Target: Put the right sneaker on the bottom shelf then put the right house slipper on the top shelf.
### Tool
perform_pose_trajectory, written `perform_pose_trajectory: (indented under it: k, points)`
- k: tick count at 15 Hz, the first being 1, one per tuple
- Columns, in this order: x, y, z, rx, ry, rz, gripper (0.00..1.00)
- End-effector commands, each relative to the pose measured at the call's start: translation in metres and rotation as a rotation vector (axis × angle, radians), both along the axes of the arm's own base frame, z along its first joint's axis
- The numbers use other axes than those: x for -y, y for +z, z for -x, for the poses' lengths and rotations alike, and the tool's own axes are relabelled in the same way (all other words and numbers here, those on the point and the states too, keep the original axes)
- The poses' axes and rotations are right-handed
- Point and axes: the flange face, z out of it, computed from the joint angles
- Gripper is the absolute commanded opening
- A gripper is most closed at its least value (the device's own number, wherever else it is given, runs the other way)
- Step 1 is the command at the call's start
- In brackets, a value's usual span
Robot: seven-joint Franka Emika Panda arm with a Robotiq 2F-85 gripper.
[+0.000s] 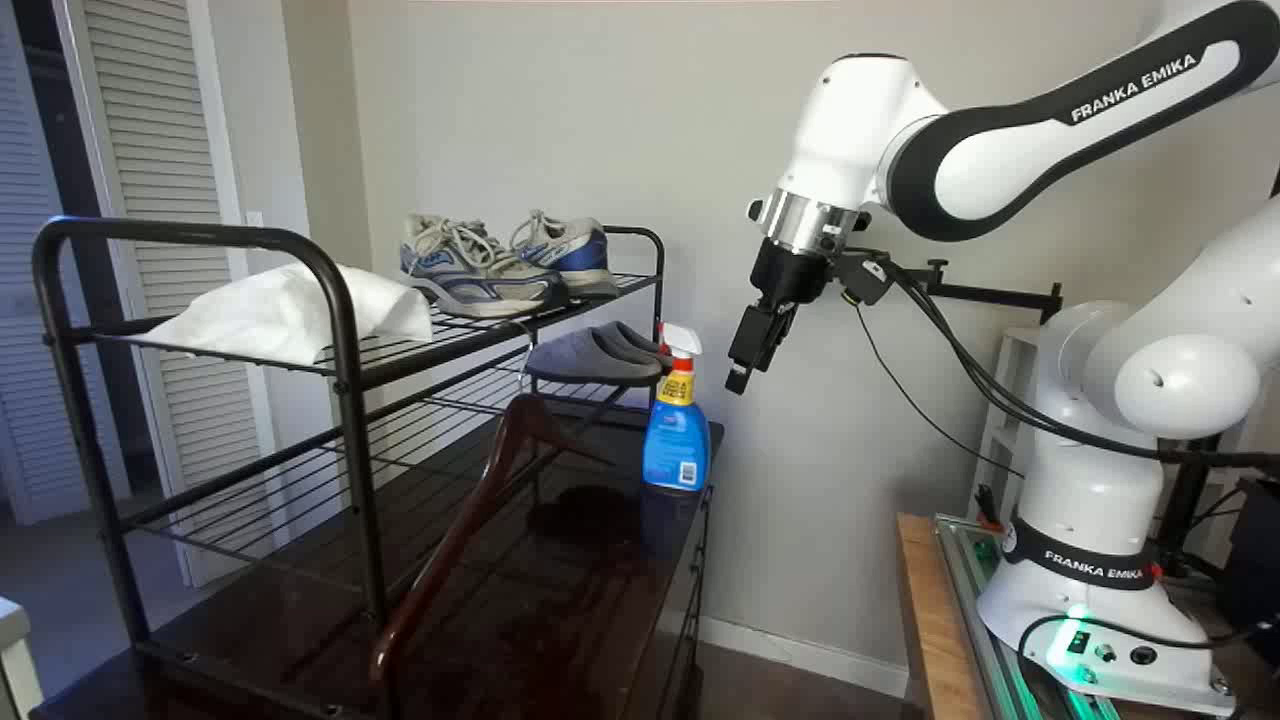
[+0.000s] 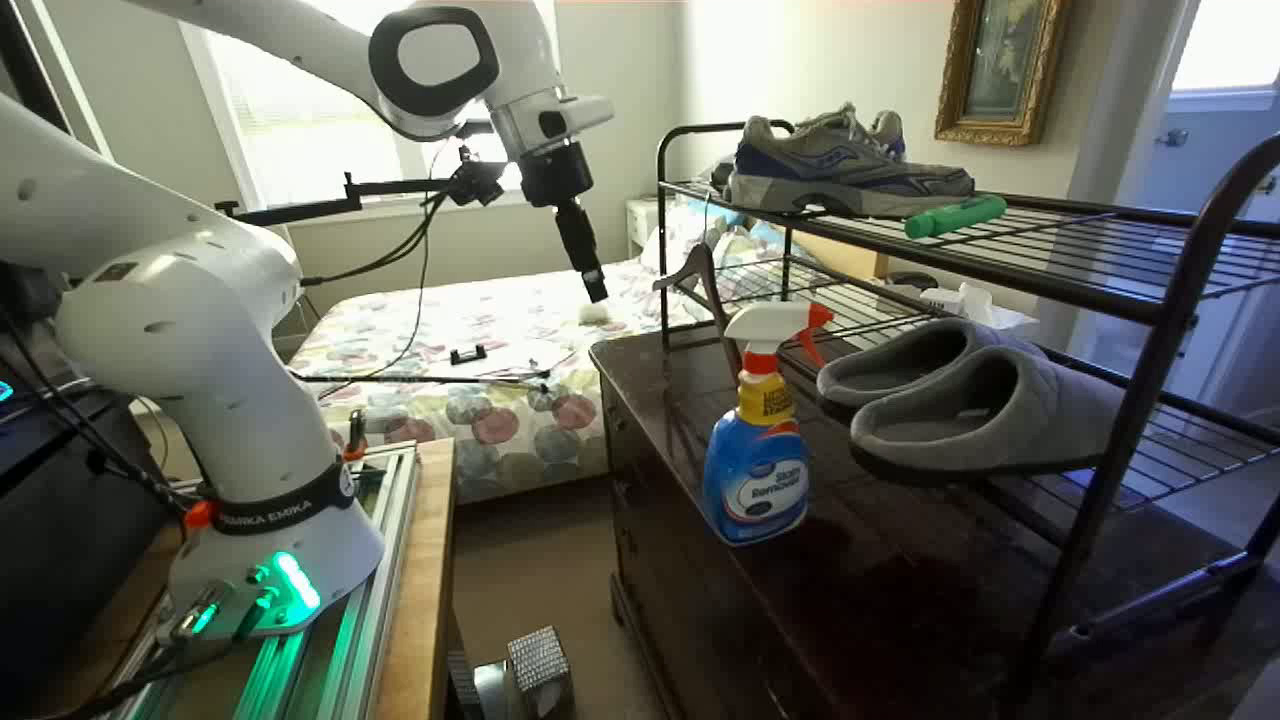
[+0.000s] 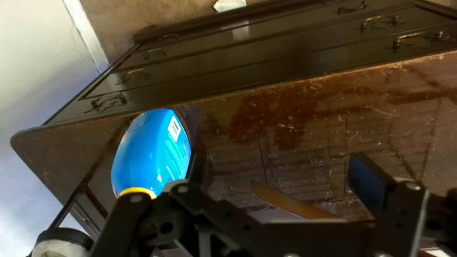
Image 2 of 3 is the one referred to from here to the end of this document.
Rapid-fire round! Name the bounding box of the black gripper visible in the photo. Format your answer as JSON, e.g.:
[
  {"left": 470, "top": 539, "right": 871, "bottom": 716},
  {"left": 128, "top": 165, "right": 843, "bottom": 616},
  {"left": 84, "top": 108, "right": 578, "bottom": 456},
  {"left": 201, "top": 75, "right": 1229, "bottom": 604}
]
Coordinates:
[{"left": 516, "top": 134, "right": 616, "bottom": 306}]

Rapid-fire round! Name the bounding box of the grey house slipper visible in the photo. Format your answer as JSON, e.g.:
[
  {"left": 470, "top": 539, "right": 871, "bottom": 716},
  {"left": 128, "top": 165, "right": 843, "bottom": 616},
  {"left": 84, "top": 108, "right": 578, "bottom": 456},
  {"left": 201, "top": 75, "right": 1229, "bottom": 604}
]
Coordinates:
[
  {"left": 849, "top": 334, "right": 1126, "bottom": 485},
  {"left": 813, "top": 316, "right": 990, "bottom": 411}
]

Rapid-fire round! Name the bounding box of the brown wooden clothes hanger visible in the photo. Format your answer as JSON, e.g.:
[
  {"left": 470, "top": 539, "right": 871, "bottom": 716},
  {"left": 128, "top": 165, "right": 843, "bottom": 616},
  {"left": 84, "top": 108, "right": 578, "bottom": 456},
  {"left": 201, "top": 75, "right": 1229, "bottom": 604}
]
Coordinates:
[{"left": 648, "top": 233, "right": 730, "bottom": 334}]

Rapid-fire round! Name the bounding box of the bed with floral cover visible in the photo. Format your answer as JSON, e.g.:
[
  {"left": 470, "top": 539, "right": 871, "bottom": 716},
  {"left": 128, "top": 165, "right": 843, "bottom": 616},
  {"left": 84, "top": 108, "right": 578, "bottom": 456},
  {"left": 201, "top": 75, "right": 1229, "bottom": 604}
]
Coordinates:
[{"left": 285, "top": 194, "right": 805, "bottom": 508}]

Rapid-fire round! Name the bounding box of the thin black rod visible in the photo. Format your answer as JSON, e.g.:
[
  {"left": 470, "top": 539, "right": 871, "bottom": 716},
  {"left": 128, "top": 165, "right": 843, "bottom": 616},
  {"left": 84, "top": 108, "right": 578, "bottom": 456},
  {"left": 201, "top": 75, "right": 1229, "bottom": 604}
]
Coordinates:
[{"left": 290, "top": 362, "right": 560, "bottom": 392}]

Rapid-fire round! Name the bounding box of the blue cleaner spray bottle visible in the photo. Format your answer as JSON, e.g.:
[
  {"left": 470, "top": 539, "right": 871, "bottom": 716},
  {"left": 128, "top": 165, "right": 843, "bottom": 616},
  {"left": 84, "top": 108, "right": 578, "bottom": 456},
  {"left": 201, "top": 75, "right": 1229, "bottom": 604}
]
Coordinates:
[{"left": 701, "top": 299, "right": 839, "bottom": 551}]

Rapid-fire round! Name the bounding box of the bright window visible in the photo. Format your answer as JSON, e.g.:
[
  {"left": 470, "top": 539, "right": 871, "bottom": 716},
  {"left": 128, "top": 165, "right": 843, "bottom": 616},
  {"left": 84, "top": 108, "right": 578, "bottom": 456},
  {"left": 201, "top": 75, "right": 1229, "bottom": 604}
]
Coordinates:
[{"left": 178, "top": 0, "right": 563, "bottom": 210}]

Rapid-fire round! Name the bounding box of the light wooden robot table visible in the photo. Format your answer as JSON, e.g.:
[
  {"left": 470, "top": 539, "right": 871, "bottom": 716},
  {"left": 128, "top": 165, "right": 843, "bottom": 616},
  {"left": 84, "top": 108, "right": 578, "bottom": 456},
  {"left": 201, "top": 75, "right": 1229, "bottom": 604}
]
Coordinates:
[{"left": 24, "top": 434, "right": 459, "bottom": 720}]

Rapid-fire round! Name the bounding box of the small white crumpled object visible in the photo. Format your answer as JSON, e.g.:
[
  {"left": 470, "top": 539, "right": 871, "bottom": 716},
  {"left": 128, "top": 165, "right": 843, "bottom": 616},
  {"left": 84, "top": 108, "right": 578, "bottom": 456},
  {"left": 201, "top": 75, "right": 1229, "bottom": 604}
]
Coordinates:
[{"left": 917, "top": 278, "right": 1038, "bottom": 339}]

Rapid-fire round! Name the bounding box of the small grey box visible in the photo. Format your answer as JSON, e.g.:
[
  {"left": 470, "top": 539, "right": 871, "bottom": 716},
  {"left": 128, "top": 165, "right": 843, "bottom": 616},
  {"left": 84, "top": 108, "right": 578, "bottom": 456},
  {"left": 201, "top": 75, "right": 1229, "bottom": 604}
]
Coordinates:
[{"left": 499, "top": 618, "right": 578, "bottom": 720}]

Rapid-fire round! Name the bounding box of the gold framed picture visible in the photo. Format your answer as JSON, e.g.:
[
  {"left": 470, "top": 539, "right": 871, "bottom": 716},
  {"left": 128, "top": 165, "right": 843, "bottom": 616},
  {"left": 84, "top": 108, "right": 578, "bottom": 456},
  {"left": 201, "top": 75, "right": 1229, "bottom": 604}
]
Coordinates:
[{"left": 931, "top": 0, "right": 1080, "bottom": 153}]

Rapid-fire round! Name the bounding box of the black metal shoe rack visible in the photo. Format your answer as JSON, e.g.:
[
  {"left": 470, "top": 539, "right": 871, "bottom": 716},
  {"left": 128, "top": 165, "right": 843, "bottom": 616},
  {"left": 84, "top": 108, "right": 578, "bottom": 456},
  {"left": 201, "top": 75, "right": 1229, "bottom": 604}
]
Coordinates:
[{"left": 651, "top": 115, "right": 1280, "bottom": 720}]

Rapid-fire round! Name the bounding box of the black equipment case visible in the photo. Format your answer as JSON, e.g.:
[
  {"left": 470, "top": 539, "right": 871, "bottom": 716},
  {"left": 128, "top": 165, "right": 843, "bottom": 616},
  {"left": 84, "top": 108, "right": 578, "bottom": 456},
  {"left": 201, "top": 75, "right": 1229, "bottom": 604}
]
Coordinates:
[{"left": 0, "top": 256, "right": 184, "bottom": 698}]

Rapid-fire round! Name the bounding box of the white panel door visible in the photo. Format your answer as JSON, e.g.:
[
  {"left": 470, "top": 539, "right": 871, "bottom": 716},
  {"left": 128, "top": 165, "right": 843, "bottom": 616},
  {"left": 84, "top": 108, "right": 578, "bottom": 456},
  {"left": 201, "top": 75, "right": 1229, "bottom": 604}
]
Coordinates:
[{"left": 1114, "top": 0, "right": 1280, "bottom": 417}]

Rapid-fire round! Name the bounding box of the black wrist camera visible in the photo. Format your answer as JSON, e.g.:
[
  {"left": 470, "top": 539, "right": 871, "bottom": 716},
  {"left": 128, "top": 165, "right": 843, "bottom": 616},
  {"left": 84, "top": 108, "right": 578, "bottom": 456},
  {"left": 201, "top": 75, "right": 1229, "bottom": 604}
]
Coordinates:
[{"left": 438, "top": 148, "right": 516, "bottom": 210}]

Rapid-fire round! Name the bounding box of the thin black hanging cable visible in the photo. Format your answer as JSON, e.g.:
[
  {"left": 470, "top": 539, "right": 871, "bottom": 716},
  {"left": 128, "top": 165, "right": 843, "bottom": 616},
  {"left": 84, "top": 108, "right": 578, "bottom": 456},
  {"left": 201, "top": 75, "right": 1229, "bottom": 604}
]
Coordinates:
[{"left": 394, "top": 134, "right": 445, "bottom": 382}]

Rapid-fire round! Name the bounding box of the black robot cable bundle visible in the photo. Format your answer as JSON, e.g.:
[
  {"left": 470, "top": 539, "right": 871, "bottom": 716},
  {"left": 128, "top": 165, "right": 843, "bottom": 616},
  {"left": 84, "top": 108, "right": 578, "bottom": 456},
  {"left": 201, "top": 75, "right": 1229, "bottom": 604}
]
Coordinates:
[{"left": 296, "top": 194, "right": 454, "bottom": 292}]

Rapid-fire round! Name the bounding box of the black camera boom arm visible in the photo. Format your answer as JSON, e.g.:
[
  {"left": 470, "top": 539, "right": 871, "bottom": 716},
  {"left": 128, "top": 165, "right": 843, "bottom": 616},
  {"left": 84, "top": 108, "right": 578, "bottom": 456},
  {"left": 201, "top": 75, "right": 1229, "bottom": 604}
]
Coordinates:
[{"left": 215, "top": 115, "right": 499, "bottom": 233}]

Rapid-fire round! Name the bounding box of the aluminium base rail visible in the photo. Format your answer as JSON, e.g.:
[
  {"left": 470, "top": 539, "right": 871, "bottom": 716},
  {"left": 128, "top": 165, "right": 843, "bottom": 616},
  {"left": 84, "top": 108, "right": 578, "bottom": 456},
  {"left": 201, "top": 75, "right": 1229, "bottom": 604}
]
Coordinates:
[{"left": 110, "top": 443, "right": 422, "bottom": 720}]

